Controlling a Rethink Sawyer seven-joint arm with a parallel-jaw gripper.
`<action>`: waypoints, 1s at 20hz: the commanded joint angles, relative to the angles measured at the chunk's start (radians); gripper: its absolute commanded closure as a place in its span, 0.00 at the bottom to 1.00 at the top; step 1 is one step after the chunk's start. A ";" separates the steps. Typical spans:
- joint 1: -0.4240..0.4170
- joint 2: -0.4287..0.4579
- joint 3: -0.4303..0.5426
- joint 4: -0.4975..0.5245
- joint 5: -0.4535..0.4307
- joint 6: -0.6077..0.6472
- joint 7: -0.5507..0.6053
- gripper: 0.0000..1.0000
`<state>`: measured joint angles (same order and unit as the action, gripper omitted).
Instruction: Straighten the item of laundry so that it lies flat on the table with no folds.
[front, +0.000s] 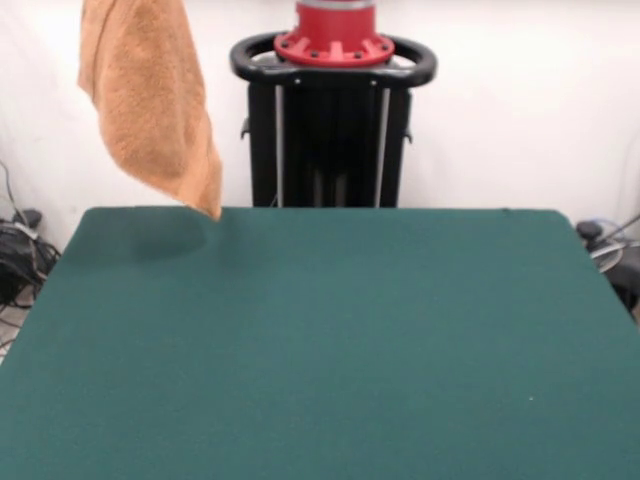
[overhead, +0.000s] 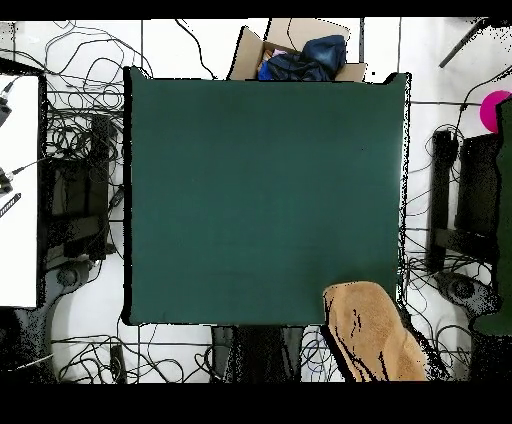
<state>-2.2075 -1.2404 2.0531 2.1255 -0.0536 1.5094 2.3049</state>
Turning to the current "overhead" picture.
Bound tan terry towel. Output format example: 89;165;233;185
321;280;429;382

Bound dark green table cloth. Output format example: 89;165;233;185
128;66;411;327
473;97;512;337

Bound dark navy garment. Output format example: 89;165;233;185
257;52;334;82

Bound open cardboard box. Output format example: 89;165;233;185
227;17;368;84

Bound blue denim jeans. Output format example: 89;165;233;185
299;34;348;75

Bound round grey stand base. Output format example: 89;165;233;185
437;271;501;317
54;265;80;288

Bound black power strip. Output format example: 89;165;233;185
109;344;128;384

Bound white desk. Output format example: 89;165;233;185
0;73;41;309

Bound black slotted bar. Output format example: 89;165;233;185
0;192;22;220

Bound magenta round object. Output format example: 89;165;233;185
479;89;512;134

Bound black rod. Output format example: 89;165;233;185
438;18;487;69

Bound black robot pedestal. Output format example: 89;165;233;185
210;325;305;384

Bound black device with cable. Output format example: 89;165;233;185
0;81;14;128
0;166;15;197

